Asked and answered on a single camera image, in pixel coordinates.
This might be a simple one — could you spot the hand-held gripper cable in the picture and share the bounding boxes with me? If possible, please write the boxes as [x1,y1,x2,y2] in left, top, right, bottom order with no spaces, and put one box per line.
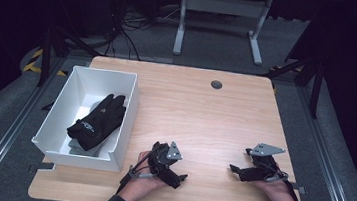
[117,144,164,198]
[260,171,304,201]

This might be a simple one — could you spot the grey table grommet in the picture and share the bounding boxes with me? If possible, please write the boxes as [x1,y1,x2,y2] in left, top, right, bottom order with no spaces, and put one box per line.
[210,79,224,91]

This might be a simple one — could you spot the person's left hand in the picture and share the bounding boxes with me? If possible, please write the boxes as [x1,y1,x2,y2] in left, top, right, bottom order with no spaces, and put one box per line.
[115,147,173,201]

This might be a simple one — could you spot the aluminium floor rail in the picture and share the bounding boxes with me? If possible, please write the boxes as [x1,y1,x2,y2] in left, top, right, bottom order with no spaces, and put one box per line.
[0,50,71,201]
[281,81,357,201]

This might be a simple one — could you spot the right hand-held gripper cable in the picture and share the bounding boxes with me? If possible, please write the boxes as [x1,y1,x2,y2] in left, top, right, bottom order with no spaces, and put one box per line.
[260,171,304,201]

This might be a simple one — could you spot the white box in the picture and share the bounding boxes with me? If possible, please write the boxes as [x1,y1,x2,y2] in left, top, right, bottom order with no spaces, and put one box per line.
[28,61,143,175]

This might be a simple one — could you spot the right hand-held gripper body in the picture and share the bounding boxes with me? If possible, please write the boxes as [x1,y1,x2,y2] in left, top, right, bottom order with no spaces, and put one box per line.
[244,141,292,186]

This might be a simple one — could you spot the grey table edge bracket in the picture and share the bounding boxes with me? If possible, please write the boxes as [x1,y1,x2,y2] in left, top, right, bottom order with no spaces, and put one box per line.
[289,182,308,195]

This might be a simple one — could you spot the white metal desk frame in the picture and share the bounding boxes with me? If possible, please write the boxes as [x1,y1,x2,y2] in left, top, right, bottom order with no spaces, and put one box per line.
[171,0,274,68]

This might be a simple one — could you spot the black floor cables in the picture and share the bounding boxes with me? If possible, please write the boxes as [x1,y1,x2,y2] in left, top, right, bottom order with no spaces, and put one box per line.
[97,0,185,64]

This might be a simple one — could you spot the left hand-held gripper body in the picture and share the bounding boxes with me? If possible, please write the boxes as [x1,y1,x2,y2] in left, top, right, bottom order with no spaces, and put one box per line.
[144,138,186,183]

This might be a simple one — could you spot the person's right hand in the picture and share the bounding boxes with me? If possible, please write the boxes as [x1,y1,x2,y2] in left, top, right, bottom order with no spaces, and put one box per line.
[252,177,303,201]

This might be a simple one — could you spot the left hand-held gripper cable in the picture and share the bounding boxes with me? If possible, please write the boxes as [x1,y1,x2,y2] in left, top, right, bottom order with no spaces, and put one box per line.
[117,144,164,198]

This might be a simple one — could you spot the black equipment case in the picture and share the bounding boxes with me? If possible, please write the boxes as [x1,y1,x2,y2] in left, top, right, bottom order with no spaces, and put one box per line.
[72,0,121,40]

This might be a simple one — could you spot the black metal stand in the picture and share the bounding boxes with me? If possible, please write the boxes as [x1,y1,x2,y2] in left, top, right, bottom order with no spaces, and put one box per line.
[35,24,102,94]
[255,50,327,120]

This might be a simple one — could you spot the yellow black hazard tape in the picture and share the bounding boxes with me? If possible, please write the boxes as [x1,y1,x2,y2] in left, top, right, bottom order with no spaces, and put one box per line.
[22,46,71,78]

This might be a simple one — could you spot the black glove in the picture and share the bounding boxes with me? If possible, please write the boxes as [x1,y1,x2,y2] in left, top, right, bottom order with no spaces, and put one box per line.
[64,89,129,156]

